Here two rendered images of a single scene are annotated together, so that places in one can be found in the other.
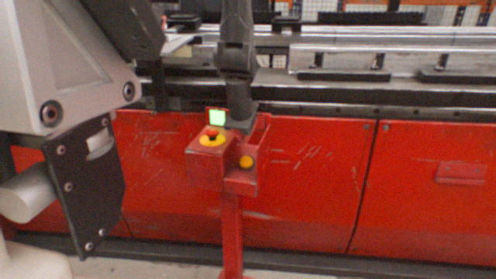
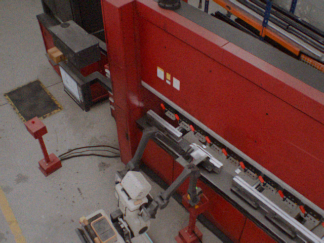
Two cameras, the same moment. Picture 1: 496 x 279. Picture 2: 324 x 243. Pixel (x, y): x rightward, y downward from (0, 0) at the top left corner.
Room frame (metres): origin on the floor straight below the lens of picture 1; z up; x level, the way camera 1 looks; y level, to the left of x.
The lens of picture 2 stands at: (-0.91, -1.01, 3.90)
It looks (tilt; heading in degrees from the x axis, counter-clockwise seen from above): 47 degrees down; 41
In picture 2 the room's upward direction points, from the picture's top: straight up
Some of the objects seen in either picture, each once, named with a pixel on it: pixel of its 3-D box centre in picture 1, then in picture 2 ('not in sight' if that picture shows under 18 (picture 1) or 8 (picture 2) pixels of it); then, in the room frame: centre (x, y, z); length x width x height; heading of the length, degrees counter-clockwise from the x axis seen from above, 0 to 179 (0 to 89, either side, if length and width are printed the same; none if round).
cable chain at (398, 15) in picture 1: (367, 16); not in sight; (1.48, -0.53, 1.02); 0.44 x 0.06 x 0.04; 84
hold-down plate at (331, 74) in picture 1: (342, 74); (244, 197); (1.04, -0.32, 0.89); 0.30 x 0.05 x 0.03; 84
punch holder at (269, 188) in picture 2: not in sight; (272, 181); (1.08, -0.49, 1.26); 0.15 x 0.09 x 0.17; 84
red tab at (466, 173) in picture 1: (461, 173); not in sight; (0.90, -0.73, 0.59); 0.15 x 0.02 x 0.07; 84
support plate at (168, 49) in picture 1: (154, 44); (191, 158); (1.01, 0.29, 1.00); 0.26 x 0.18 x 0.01; 174
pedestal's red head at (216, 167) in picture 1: (229, 149); (194, 201); (0.78, 0.05, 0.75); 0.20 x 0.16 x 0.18; 74
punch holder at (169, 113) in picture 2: not in sight; (172, 109); (1.20, 0.70, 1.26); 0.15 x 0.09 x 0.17; 84
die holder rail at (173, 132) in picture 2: not in sight; (164, 125); (1.21, 0.82, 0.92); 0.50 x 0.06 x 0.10; 84
